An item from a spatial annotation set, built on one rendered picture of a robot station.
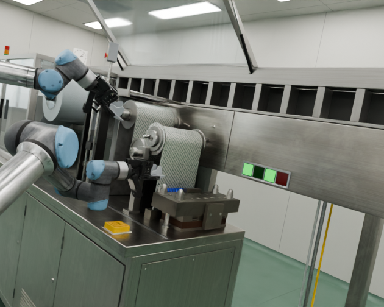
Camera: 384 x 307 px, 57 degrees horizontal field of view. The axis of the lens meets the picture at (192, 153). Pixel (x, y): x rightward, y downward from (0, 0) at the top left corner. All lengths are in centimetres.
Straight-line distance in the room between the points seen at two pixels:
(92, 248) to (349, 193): 100
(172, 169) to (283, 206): 278
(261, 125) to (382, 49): 257
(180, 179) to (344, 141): 73
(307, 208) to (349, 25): 197
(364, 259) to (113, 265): 97
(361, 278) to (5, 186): 130
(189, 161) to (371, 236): 82
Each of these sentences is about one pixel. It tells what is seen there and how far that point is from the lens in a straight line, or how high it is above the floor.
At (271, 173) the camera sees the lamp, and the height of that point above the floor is 120.
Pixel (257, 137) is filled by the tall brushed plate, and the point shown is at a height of 134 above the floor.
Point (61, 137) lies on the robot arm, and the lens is 104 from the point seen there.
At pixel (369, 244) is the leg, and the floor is 100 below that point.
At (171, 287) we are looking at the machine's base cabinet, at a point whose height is 71.
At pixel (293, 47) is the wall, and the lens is 447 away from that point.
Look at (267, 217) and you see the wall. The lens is 439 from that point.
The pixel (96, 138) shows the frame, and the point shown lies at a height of 120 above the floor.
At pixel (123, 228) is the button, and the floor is 92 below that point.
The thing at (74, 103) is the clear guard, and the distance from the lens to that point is 246.
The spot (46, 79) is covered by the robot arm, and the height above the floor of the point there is 141.
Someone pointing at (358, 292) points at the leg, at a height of 81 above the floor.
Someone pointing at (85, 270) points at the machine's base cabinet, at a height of 69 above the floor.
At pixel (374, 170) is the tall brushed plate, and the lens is 138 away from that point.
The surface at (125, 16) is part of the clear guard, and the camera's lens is 222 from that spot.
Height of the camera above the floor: 135
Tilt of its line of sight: 5 degrees down
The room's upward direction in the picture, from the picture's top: 10 degrees clockwise
